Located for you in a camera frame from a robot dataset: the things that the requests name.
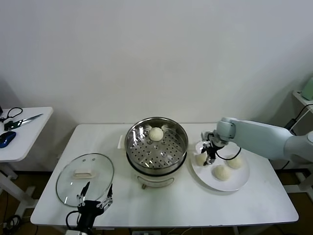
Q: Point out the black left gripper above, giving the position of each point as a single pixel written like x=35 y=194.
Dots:
x=89 y=208

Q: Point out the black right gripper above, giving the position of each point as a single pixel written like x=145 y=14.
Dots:
x=216 y=144

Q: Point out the white steamed baozi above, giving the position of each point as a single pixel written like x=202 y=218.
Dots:
x=201 y=159
x=156 y=133
x=235 y=162
x=222 y=172

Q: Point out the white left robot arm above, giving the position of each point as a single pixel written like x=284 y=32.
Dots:
x=73 y=232

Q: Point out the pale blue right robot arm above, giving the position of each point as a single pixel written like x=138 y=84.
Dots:
x=264 y=137

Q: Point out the perforated steel steamer basket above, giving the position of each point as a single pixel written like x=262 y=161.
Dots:
x=168 y=149

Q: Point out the white round plate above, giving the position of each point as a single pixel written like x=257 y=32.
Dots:
x=234 y=182

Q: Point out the white electric cooker pot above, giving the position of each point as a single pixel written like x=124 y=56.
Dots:
x=156 y=181

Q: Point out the white power strip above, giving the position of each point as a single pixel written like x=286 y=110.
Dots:
x=149 y=233

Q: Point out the white side table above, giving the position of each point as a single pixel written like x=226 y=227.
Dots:
x=31 y=137

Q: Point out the blue computer mouse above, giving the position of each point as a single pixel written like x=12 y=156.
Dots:
x=6 y=139

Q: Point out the white shelf stand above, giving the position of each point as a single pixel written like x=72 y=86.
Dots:
x=299 y=96

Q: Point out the mint green appliance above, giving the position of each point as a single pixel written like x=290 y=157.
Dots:
x=308 y=89

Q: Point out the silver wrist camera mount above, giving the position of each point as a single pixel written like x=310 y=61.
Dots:
x=207 y=135

